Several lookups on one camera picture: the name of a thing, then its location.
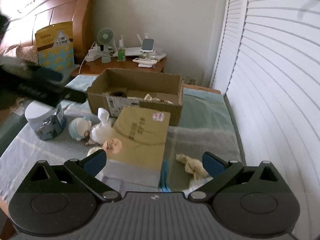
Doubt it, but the blue haired plush doll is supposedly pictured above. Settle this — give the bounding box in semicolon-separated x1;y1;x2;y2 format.
68;116;92;141

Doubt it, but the beige crumpled cloth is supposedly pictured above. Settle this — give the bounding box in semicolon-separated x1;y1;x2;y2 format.
176;154;211;180

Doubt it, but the green desk fan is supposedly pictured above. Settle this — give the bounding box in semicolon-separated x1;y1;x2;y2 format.
97;28;114;63

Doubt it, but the gold tissue pack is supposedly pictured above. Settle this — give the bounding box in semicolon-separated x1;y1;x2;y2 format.
103;106;170;188

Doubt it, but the checkered blue grey blanket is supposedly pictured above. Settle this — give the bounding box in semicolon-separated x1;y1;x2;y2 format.
1;88;241;203

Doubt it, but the cream embroidered drawstring pouch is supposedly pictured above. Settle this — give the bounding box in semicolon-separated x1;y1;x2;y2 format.
144;94;173;105

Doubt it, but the white wifi router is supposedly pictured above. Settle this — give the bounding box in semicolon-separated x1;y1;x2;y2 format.
111;33;166;61

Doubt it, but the cream feather tassel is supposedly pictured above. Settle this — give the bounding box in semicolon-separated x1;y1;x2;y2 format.
87;146;103;156

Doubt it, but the white power strip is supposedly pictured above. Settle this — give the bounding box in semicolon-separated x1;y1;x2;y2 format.
85;42;103;62

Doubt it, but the teal tassel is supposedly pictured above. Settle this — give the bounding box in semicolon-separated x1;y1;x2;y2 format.
159;159;171;193

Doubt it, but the white remote control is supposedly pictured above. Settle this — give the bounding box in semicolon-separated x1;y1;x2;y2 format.
132;58;158;68

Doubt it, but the brown floral pillow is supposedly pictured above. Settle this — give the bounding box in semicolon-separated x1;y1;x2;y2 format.
1;44;39;66

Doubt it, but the white louvered closet door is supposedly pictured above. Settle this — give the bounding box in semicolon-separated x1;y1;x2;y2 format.
211;0;319;239

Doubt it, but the white lidded clear jar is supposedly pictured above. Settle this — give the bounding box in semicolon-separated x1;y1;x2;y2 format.
24;101;67;141

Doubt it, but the small white screen device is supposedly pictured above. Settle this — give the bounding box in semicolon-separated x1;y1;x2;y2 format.
141;33;155;59

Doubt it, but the open cardboard box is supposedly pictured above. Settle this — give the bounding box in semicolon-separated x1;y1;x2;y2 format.
86;68;183;126

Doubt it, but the wooden nightstand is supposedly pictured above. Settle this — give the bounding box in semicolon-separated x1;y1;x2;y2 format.
71;57;167;77

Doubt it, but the white knotted cloth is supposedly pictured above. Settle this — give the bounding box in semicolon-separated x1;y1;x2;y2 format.
86;108;112;145

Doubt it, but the wooden headboard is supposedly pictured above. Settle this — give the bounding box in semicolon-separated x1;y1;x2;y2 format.
1;0;94;62

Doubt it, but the yellow duck print bag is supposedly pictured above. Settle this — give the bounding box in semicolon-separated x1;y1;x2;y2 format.
35;21;74;73

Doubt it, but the green sanitizer bottle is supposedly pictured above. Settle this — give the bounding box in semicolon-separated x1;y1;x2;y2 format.
118;35;126;61

